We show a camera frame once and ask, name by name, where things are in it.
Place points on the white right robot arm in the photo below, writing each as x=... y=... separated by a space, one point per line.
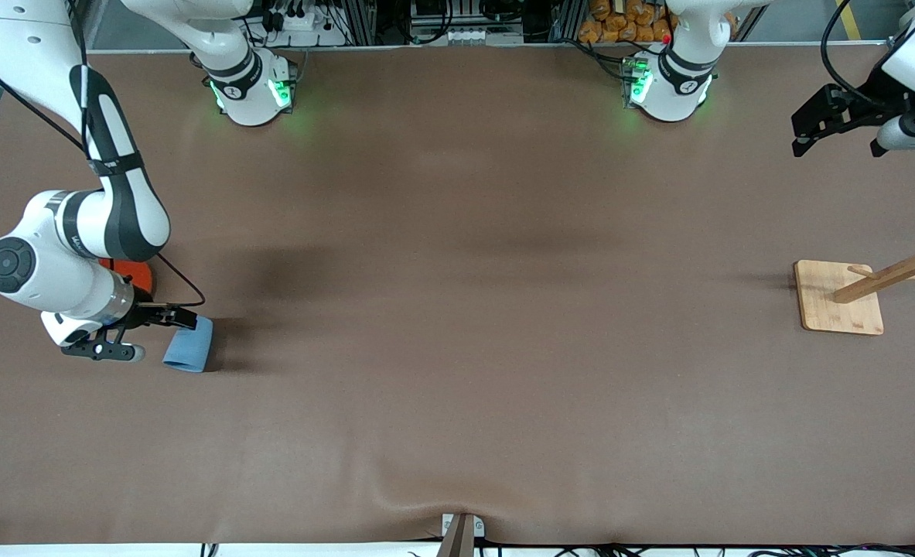
x=47 y=263

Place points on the orange can with grey lid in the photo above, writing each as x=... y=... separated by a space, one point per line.
x=132 y=272

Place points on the metal table clamp bracket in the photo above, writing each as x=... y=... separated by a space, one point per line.
x=448 y=526

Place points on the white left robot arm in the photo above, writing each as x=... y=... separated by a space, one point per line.
x=677 y=85

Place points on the light blue plastic cup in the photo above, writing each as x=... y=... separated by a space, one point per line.
x=190 y=352

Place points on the orange snack packet pile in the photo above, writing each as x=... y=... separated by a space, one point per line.
x=619 y=27

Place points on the wooden cup rack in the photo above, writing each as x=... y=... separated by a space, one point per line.
x=836 y=305

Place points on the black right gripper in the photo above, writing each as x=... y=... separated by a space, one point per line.
x=145 y=312

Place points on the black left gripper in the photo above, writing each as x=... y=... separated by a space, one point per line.
x=864 y=106

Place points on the brown table mat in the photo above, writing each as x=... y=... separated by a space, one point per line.
x=457 y=387

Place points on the white power strip with plugs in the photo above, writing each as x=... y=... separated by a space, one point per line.
x=302 y=23

